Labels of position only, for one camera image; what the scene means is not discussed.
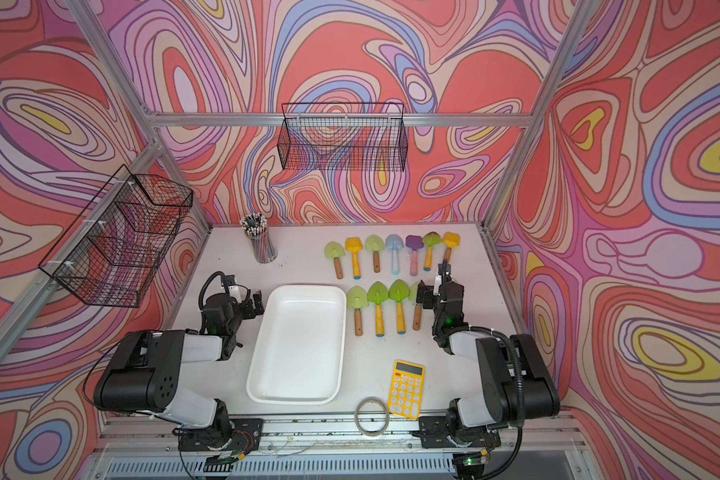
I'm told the green plastic shovel yellow handle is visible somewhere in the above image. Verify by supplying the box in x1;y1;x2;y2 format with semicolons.
367;281;388;337

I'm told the purple shovel pink handle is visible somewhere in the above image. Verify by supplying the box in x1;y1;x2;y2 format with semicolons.
405;235;424;276

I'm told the blue shovel pink handle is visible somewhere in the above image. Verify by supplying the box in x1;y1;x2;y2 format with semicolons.
385;234;403;275

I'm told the green shovel wooden handle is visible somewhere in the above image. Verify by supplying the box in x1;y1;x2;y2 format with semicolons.
324;241;345;280
365;234;385;273

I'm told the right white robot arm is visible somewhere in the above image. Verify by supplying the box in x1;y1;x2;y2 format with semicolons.
423;280;560;448

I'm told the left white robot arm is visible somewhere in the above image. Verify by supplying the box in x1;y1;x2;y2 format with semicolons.
93;291;264;431

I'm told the white plastic storage box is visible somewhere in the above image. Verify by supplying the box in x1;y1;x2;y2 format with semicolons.
246;285;348;405

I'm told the yellow calculator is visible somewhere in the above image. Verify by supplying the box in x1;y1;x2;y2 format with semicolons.
387;360;426;420

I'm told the clear cup of pens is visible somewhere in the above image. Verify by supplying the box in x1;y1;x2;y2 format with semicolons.
240;213;277;264

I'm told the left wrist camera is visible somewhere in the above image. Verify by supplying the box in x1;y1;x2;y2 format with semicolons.
224;275;250;303

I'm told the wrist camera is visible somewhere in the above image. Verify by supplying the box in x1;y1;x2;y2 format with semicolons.
224;275;250;303
433;260;452;297

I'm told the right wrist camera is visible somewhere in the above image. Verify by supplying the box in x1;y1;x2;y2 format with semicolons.
433;260;452;297

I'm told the grey tape ring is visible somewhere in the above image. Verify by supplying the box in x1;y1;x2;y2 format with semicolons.
353;396;391;437

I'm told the black wire basket left wall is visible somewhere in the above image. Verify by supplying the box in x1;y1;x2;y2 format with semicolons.
38;165;194;308

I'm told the black wire basket wall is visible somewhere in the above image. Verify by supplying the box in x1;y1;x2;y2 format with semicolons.
38;165;194;308
277;101;408;173

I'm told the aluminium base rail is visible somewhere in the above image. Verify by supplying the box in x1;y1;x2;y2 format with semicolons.
78;410;600;479

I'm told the black wire basket back wall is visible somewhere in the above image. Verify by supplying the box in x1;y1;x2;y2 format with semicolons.
277;101;408;173

